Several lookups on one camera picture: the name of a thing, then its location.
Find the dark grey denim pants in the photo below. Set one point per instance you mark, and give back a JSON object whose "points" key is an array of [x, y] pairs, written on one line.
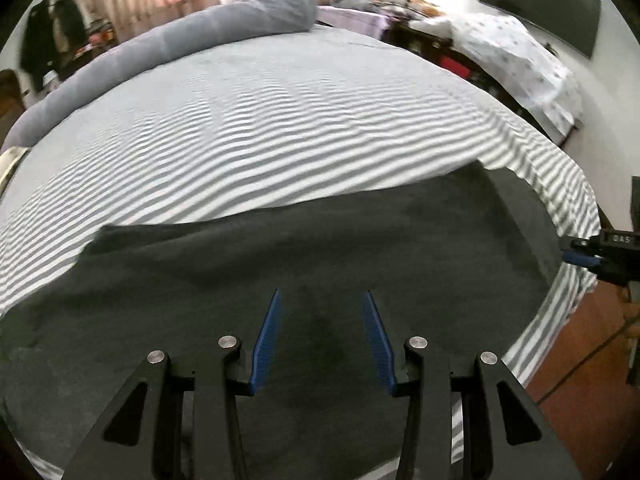
{"points": [[300, 260]]}

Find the grey white striped bed sheet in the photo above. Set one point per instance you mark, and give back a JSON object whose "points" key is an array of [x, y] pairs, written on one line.
{"points": [[300, 125]]}

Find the hanging dark clothes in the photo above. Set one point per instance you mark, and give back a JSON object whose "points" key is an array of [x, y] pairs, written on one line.
{"points": [[37, 45]]}

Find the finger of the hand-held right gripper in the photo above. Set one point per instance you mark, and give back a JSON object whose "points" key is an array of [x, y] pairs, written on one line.
{"points": [[582, 259]]}

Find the black wall television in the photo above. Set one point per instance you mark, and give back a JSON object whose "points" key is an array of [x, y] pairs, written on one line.
{"points": [[545, 2]]}

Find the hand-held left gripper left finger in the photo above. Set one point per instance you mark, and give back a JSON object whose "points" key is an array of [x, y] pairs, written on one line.
{"points": [[265, 345]]}

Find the light purple cloth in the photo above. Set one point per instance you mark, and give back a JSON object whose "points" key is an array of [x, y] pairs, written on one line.
{"points": [[355, 22]]}

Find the rolled grey checked duvet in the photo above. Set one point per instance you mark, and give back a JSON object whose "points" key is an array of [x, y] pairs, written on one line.
{"points": [[175, 45]]}

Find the pile of mixed clothes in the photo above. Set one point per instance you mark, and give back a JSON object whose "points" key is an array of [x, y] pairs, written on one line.
{"points": [[390, 2]]}

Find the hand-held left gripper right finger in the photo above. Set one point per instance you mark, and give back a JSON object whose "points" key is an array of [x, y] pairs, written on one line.
{"points": [[381, 345]]}

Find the white floral pillow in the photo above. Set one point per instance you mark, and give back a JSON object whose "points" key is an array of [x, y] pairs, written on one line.
{"points": [[10, 165]]}

